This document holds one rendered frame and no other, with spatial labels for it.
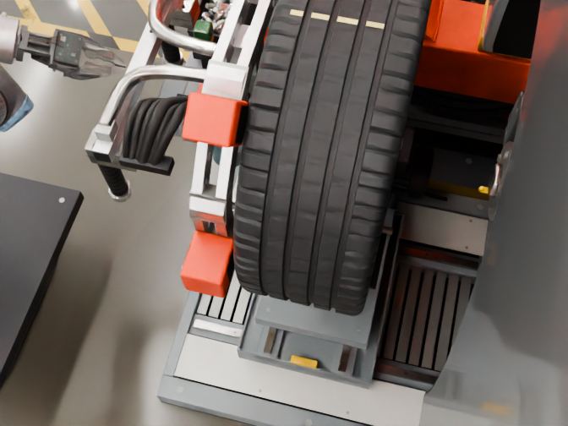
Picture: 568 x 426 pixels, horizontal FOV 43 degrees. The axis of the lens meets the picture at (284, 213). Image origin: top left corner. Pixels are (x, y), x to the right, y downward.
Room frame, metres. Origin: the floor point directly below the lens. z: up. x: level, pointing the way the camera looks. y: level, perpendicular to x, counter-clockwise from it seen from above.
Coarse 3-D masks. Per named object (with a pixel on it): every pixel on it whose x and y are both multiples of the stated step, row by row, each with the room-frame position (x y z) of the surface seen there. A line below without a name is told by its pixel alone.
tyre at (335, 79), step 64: (320, 0) 0.79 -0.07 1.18; (384, 0) 0.78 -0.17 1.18; (320, 64) 0.68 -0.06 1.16; (384, 64) 0.66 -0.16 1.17; (256, 128) 0.60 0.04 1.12; (320, 128) 0.58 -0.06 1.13; (384, 128) 0.57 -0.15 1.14; (256, 192) 0.53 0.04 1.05; (320, 192) 0.51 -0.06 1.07; (384, 192) 0.50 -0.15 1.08; (256, 256) 0.47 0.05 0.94; (320, 256) 0.45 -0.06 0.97
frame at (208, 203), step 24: (240, 0) 0.85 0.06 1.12; (264, 0) 0.85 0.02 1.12; (240, 24) 0.82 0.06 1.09; (264, 24) 0.81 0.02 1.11; (216, 48) 0.75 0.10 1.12; (216, 72) 0.70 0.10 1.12; (240, 72) 0.70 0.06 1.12; (240, 96) 0.67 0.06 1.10; (192, 192) 0.57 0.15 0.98; (216, 192) 0.56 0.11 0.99; (192, 216) 0.55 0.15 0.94; (216, 216) 0.53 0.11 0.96
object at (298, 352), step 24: (384, 264) 0.77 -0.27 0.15; (384, 288) 0.70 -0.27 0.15; (384, 312) 0.62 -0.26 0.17; (264, 336) 0.57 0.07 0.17; (288, 336) 0.57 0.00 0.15; (312, 336) 0.57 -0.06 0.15; (264, 360) 0.51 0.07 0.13; (288, 360) 0.51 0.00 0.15; (312, 360) 0.50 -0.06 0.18; (336, 360) 0.50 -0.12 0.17; (360, 360) 0.50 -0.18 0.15; (360, 384) 0.44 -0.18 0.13
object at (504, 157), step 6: (510, 144) 0.68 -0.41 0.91; (504, 150) 0.69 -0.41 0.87; (510, 150) 0.66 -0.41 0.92; (498, 156) 0.69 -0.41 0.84; (504, 156) 0.66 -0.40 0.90; (498, 162) 0.69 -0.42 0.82; (504, 162) 0.66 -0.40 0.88; (504, 168) 0.64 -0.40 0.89; (504, 174) 0.62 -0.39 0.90; (498, 192) 0.61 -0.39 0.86; (492, 198) 0.62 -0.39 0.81; (498, 198) 0.59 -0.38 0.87; (492, 204) 0.60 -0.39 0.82; (492, 210) 0.59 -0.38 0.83; (492, 216) 0.57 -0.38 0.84
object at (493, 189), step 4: (496, 164) 0.66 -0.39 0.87; (500, 164) 0.66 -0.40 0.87; (496, 168) 0.65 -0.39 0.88; (500, 168) 0.64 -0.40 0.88; (492, 172) 0.66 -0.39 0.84; (496, 172) 0.64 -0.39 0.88; (500, 172) 0.64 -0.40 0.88; (492, 176) 0.65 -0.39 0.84; (496, 176) 0.63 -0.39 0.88; (500, 176) 0.63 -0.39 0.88; (492, 180) 0.64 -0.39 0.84; (496, 180) 0.62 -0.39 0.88; (500, 180) 0.62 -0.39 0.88; (492, 184) 0.62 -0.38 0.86; (496, 184) 0.62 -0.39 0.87; (488, 188) 0.63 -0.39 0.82; (492, 188) 0.61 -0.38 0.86; (496, 188) 0.61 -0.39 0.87; (488, 192) 0.62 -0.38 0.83; (492, 192) 0.61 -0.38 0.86; (496, 192) 0.61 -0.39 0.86; (492, 196) 0.61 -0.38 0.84
